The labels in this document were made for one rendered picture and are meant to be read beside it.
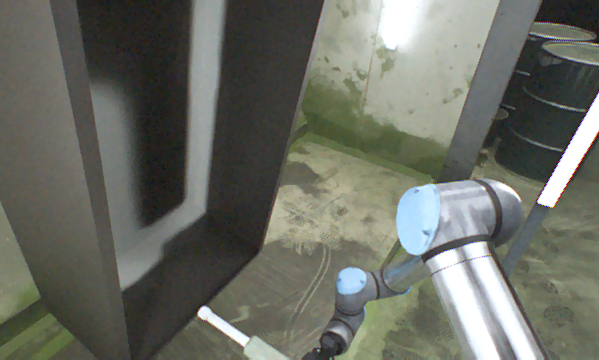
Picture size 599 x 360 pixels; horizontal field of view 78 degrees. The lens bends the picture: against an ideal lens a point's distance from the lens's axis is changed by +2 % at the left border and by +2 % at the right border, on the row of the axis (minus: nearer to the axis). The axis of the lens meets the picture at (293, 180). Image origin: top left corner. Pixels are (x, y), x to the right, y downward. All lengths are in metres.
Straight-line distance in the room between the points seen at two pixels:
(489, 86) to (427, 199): 1.90
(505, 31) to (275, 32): 1.66
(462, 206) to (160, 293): 0.98
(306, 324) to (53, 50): 1.49
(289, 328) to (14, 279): 1.14
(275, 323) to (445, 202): 1.22
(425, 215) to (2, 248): 1.64
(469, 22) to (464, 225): 1.90
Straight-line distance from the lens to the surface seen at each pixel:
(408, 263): 1.04
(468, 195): 0.69
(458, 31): 2.47
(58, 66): 0.49
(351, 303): 1.19
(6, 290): 1.90
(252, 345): 1.09
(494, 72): 2.48
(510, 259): 2.01
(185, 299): 1.30
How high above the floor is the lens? 1.50
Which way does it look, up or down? 35 degrees down
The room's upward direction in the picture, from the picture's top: 3 degrees clockwise
